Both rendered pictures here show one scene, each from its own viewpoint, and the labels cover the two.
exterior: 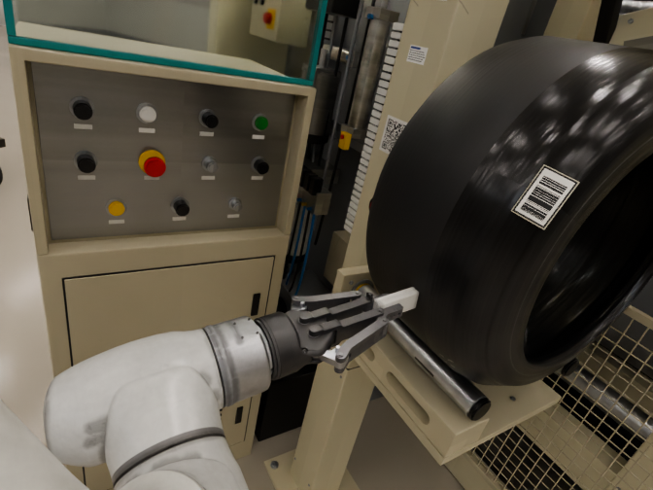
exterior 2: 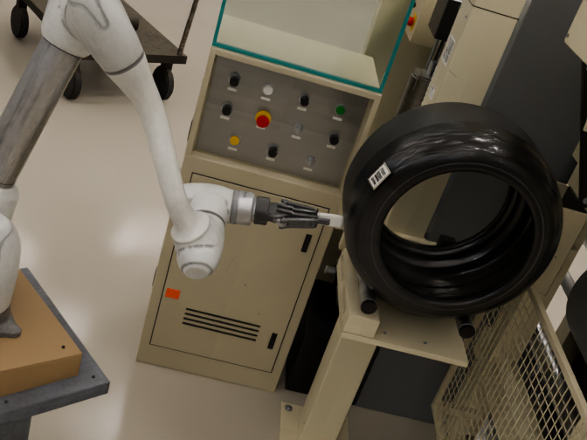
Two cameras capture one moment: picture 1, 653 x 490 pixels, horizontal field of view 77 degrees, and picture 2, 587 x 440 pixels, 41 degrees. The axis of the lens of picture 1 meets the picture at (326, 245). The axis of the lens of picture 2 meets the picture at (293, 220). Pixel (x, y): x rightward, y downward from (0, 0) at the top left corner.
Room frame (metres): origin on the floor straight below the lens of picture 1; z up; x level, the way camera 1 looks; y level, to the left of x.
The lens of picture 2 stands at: (-1.17, -0.93, 2.03)
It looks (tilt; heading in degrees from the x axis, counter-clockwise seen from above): 28 degrees down; 29
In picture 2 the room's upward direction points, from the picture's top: 18 degrees clockwise
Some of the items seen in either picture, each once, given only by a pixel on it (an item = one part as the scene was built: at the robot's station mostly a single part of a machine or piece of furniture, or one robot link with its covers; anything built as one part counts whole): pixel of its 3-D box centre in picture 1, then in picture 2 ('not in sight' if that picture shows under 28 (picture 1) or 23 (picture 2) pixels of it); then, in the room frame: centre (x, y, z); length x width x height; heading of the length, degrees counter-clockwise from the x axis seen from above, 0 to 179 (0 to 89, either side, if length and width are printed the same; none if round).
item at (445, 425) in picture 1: (400, 364); (357, 289); (0.64, -0.20, 0.83); 0.36 x 0.09 x 0.06; 37
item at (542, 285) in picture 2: not in sight; (535, 234); (1.13, -0.48, 1.05); 0.20 x 0.15 x 0.30; 37
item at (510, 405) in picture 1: (442, 362); (398, 311); (0.73, -0.31, 0.80); 0.37 x 0.36 x 0.02; 127
